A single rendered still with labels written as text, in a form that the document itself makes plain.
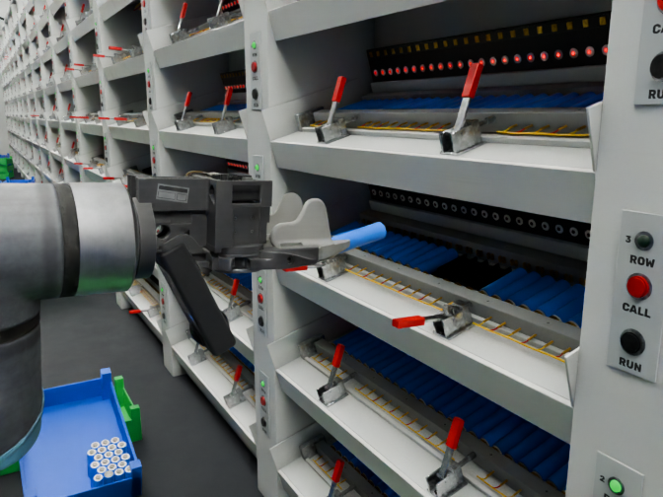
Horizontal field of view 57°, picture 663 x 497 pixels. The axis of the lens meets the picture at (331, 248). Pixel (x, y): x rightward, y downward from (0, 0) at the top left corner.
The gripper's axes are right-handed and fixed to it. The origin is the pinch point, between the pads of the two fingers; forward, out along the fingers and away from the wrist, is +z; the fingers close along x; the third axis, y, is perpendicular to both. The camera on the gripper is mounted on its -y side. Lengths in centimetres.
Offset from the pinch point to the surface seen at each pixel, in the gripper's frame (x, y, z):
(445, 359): -5.1, -12.0, 12.2
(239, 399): 65, -48, 19
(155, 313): 135, -48, 20
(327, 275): 21.6, -8.9, 13.2
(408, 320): -4.4, -7.2, 7.2
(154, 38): 108, 32, 13
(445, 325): -5.0, -8.2, 11.9
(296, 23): 30.3, 26.7, 11.1
